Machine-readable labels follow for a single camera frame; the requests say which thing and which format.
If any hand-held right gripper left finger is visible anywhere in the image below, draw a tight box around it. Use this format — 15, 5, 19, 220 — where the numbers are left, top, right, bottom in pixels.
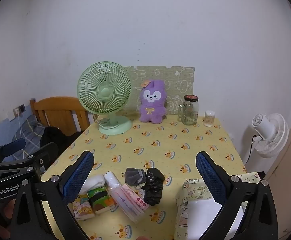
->
9, 151, 94, 240

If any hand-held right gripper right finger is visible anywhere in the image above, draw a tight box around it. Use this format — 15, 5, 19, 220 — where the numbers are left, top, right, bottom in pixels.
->
195, 151, 279, 240

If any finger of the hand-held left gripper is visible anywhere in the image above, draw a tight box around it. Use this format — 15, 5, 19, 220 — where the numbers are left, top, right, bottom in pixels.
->
0, 139, 26, 167
23, 142, 59, 178

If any white sock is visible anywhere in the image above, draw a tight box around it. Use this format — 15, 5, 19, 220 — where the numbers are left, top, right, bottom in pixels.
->
79, 174, 107, 195

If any cartoon print tissue pack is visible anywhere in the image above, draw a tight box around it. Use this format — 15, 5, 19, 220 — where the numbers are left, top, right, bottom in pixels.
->
72, 194, 96, 221

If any green orange tissue pack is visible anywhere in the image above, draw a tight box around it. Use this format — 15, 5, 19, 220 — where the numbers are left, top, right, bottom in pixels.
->
87, 186, 116, 215

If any cartoon print storage box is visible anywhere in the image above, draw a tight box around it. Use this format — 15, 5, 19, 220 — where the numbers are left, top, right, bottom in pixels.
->
174, 171, 266, 240

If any plastic white pink packet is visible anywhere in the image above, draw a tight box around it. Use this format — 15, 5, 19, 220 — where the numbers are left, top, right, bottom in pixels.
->
104, 171, 149, 223

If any black cloth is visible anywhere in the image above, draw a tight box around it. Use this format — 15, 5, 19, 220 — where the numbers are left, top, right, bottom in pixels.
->
40, 126, 83, 173

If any blue plaid bedding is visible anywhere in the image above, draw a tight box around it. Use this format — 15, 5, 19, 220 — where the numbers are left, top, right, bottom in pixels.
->
0, 115, 46, 163

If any wooden chair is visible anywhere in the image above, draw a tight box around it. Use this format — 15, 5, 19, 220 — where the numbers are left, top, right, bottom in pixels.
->
30, 97, 91, 137

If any grey sock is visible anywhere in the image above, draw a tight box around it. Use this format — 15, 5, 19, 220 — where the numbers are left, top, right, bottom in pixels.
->
125, 167, 148, 187

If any yellow printed tablecloth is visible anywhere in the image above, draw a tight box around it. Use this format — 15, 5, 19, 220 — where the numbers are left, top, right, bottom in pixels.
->
40, 117, 248, 240

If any clear cotton swab container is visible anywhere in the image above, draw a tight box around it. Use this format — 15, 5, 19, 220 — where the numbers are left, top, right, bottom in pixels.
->
204, 110, 215, 127

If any glass jar with red lid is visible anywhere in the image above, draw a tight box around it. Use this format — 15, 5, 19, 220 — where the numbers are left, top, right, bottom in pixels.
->
182, 95, 199, 126

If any white standing fan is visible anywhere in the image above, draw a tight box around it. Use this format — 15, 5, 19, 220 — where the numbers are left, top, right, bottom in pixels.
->
251, 113, 289, 158

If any green desk fan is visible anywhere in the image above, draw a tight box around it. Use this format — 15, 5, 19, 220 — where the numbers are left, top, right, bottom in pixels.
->
77, 61, 133, 135

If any purple plush toy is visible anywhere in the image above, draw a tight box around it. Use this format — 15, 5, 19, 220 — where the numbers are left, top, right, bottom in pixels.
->
138, 79, 168, 124

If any wall socket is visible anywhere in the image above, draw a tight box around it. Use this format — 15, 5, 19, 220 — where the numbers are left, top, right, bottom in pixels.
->
13, 104, 26, 118

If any black fan power cable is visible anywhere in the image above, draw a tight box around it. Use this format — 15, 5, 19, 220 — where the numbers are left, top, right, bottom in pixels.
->
244, 135, 257, 165

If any patterned green wall board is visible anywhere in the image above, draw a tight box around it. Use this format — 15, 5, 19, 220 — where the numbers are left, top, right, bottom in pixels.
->
122, 66, 195, 117

